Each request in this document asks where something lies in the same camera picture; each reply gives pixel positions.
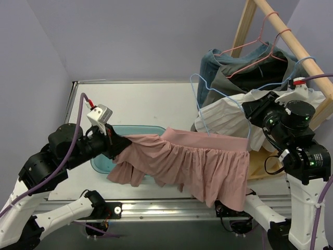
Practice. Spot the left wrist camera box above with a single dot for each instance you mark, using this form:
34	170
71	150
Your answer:
99	117

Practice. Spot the blue denim skirt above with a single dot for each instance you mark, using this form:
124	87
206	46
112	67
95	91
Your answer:
208	73

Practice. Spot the white pleated skirt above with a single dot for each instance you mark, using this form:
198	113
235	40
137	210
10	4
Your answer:
226	118

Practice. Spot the grey pleated skirt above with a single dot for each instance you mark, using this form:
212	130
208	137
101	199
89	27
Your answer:
221	83

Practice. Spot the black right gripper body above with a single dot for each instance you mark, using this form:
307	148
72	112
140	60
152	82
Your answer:
253	109

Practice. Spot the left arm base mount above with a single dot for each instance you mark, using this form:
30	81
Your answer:
102	210

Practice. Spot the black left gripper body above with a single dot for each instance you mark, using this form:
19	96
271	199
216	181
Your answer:
111	142

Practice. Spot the pink wire hanger rear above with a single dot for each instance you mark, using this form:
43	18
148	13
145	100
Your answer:
236	50

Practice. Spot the pink pleated skirt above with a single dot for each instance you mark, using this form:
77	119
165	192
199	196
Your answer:
210	167

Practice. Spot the wooden clothes rack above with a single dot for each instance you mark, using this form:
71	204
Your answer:
305	61

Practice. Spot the aluminium front rail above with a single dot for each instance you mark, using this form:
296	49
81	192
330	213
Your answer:
173	210

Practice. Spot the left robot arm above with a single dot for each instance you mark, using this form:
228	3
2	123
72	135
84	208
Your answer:
67	148

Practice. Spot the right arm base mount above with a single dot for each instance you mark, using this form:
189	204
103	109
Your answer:
222	211

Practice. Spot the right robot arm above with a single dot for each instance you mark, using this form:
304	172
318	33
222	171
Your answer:
307	166

